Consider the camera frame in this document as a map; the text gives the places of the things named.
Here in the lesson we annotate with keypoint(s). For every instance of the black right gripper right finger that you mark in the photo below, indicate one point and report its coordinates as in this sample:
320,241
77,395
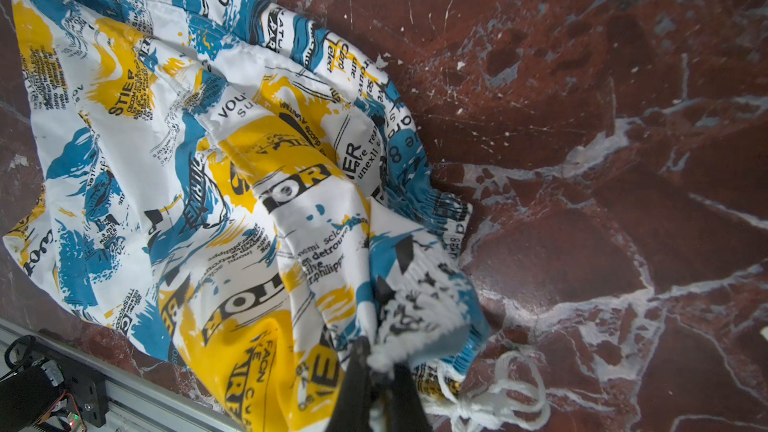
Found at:
403,409

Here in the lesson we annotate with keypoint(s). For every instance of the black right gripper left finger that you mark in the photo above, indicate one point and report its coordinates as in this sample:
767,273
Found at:
352,409

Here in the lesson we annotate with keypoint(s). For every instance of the white yellow blue printed garment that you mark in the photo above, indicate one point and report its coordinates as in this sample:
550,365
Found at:
229,184

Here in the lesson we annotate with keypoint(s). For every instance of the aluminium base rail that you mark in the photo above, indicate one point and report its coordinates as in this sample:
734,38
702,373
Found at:
135,404

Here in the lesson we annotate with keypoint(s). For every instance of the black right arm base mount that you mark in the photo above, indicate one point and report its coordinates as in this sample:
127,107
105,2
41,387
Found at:
45,389

